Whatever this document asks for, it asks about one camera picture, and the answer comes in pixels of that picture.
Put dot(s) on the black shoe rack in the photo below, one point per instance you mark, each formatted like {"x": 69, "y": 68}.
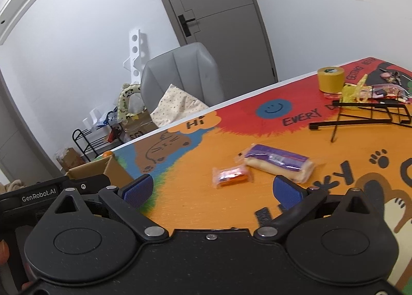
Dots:
{"x": 74, "y": 140}

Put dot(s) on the person's left hand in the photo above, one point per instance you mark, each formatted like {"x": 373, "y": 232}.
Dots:
{"x": 2, "y": 251}

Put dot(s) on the white perforated bracket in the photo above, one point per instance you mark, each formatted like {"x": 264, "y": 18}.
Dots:
{"x": 134, "y": 43}

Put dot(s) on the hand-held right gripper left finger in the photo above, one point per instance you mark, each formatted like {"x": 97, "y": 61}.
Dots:
{"x": 138, "y": 192}

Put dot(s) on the small orange snack packet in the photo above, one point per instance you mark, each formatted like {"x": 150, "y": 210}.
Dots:
{"x": 230, "y": 176}

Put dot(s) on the grey chair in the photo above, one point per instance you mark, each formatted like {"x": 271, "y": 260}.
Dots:
{"x": 183, "y": 66}

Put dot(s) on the purple bread packet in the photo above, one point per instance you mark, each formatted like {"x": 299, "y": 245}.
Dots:
{"x": 276, "y": 161}

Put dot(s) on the clear bag with small things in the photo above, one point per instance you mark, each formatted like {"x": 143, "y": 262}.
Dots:
{"x": 389, "y": 90}

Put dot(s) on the brown paper bag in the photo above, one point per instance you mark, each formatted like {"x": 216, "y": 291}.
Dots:
{"x": 69, "y": 159}

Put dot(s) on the white and blue plastic bags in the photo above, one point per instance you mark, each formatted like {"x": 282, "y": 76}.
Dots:
{"x": 96, "y": 118}

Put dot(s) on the dotted cream cushion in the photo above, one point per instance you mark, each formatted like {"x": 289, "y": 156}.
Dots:
{"x": 173, "y": 105}

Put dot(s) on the taped cardboard box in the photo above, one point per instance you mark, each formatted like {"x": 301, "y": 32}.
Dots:
{"x": 141, "y": 127}

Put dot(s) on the grey door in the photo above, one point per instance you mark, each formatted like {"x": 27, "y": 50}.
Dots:
{"x": 219, "y": 8}

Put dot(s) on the yellow tape roll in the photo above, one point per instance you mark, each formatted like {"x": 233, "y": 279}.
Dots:
{"x": 331, "y": 81}

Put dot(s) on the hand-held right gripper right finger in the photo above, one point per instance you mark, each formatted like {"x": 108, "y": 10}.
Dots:
{"x": 288, "y": 193}

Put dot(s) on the yellow plastic bag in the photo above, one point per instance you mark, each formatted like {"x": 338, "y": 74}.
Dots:
{"x": 349, "y": 93}

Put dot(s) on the orange fruit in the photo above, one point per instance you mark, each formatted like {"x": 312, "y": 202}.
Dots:
{"x": 107, "y": 154}

